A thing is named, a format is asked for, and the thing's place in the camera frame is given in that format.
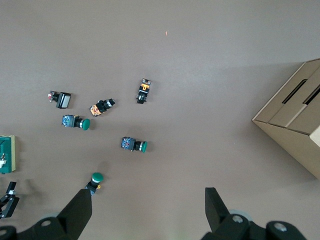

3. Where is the brown table cover sheet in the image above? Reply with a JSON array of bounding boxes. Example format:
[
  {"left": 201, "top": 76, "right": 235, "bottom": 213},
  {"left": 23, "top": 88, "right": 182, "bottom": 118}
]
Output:
[{"left": 0, "top": 0, "right": 320, "bottom": 240}]

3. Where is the black selector switch orange block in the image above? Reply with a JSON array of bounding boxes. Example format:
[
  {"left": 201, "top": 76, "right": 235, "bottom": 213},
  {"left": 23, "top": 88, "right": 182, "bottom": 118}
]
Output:
[
  {"left": 135, "top": 77, "right": 153, "bottom": 105},
  {"left": 89, "top": 98, "right": 116, "bottom": 118}
]

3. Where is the green load switch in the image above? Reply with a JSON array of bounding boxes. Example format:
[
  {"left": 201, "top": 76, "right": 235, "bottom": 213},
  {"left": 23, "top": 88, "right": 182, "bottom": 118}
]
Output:
[{"left": 0, "top": 135, "right": 17, "bottom": 175}]

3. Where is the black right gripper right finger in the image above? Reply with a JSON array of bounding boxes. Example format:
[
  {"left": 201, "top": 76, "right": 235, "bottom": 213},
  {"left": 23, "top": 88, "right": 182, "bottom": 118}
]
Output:
[{"left": 201, "top": 187, "right": 309, "bottom": 240}]

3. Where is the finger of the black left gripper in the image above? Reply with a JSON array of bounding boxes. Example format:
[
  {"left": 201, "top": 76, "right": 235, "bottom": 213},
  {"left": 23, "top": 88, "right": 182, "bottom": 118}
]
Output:
[{"left": 0, "top": 181, "right": 20, "bottom": 220}]

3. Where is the green push button blue block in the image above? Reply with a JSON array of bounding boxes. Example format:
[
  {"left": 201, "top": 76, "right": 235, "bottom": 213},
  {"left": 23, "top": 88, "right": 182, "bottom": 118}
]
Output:
[
  {"left": 84, "top": 172, "right": 105, "bottom": 198},
  {"left": 61, "top": 114, "right": 91, "bottom": 132},
  {"left": 120, "top": 136, "right": 148, "bottom": 153}
]

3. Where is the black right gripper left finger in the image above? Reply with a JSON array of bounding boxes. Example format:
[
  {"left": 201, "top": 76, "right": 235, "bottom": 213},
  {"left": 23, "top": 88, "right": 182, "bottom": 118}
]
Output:
[{"left": 0, "top": 188, "right": 93, "bottom": 240}]

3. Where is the brown cardboard box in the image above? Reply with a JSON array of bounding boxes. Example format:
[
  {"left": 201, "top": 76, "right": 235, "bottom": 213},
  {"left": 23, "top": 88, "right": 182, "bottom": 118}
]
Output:
[{"left": 251, "top": 58, "right": 320, "bottom": 180}]

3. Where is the black red push button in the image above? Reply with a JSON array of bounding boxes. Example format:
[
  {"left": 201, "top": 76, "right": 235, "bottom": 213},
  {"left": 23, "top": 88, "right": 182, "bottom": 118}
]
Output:
[{"left": 47, "top": 90, "right": 72, "bottom": 110}]

